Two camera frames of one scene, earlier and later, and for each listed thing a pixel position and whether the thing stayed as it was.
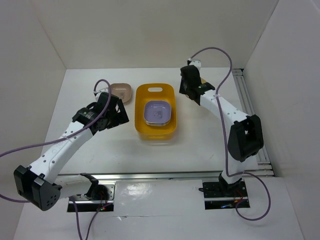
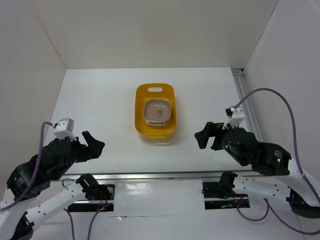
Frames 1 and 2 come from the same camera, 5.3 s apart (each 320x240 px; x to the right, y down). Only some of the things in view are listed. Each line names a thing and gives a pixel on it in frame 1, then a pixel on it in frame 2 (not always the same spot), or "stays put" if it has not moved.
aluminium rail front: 153,175 stays put
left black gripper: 120,117 to 95,147
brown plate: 123,91 to 157,112
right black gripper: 182,89 to 210,129
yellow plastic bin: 156,91 stays put
